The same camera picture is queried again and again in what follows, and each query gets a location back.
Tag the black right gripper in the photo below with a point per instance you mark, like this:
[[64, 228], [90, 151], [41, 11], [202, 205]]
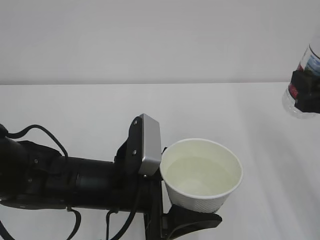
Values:
[[306, 88]]

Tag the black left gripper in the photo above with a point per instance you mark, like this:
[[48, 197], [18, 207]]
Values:
[[144, 195]]

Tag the clear plastic water bottle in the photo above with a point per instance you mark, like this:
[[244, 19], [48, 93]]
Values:
[[310, 61]]

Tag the white paper cup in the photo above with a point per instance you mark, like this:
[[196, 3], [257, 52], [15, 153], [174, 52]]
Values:
[[200, 174]]

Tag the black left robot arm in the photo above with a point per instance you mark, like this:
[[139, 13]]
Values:
[[37, 177]]

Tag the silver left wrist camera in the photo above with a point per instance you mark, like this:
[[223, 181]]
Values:
[[141, 153]]

